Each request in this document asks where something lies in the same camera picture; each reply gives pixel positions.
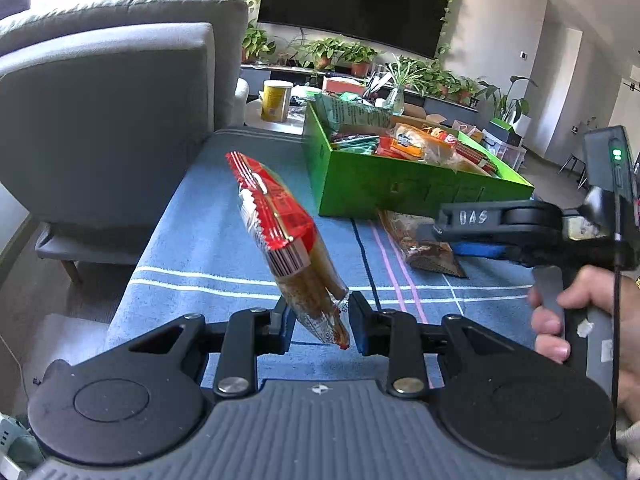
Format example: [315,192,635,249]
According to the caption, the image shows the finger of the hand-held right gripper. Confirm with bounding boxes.
[454,243,527,265]
[432,201,506,242]

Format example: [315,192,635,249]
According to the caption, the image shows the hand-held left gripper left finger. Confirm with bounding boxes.
[127,299,297,397]

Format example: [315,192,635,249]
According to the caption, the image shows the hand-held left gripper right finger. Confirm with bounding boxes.
[349,291,524,399]

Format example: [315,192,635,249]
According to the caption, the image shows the brown bread packet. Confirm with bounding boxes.
[377,209,469,279]

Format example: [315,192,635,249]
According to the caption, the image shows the red yellow striped snack bag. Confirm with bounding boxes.
[450,132,502,177]

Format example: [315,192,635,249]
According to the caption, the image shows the green cardboard box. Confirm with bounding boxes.
[302,99,536,221]

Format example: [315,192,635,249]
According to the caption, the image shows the red white biscuit packet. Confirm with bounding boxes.
[224,151,351,350]

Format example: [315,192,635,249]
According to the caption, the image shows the green snack bag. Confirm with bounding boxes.
[312,94,394,134]

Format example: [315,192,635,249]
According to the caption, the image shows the person's right forearm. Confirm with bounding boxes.
[618,410,640,461]

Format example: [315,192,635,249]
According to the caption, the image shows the person's right hand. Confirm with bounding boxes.
[527,265,640,412]

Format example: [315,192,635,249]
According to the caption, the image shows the grey dining chairs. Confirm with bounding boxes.
[557,152,592,187]

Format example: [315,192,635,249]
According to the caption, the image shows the clear storage box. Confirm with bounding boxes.
[482,127,527,169]

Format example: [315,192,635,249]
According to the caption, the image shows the tall plant in white pot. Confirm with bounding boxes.
[477,75,539,137]

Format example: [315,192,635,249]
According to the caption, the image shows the blue striped cloth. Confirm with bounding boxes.
[107,127,640,397]

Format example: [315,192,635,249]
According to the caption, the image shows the open cardboard box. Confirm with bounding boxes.
[402,102,447,127]

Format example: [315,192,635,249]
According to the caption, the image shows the potted green plant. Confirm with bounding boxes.
[342,42,379,79]
[450,77,482,107]
[422,67,452,97]
[302,37,344,71]
[242,24,277,65]

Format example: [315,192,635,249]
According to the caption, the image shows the spider plant in glass vase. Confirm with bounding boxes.
[384,54,427,116]

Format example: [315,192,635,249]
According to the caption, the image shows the white round table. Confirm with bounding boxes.
[244,95,312,136]

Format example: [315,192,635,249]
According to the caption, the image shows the yellow tin can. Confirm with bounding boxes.
[259,79,294,124]

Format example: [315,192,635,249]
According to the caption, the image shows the grey television cabinet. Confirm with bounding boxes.
[239,62,482,112]

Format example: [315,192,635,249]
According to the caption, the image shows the black television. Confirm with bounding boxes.
[257,0,456,60]

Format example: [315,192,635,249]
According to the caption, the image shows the grey sofa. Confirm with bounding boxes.
[0,0,250,287]

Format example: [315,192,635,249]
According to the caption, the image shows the white power strip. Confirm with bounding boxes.
[0,412,27,480]

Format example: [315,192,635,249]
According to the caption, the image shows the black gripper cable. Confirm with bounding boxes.
[610,175,630,464]

